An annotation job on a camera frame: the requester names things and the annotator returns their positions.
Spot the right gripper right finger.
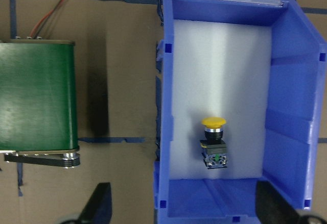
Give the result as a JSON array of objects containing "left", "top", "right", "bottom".
[{"left": 255, "top": 181, "right": 299, "bottom": 224}]

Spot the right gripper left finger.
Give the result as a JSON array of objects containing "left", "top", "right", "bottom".
[{"left": 77, "top": 182, "right": 112, "bottom": 223}]

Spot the yellow push button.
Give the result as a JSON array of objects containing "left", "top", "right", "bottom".
[{"left": 200, "top": 117, "right": 227, "bottom": 169}]

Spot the blue destination bin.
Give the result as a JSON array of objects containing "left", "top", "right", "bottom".
[{"left": 155, "top": 0, "right": 326, "bottom": 223}]

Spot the green conveyor belt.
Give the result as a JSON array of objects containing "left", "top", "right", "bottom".
[{"left": 1, "top": 39, "right": 80, "bottom": 168}]

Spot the white foam pad destination bin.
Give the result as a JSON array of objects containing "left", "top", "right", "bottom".
[{"left": 170, "top": 20, "right": 272, "bottom": 180}]

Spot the red black wire pair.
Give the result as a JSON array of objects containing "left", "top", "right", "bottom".
[{"left": 30, "top": 0, "right": 86, "bottom": 38}]

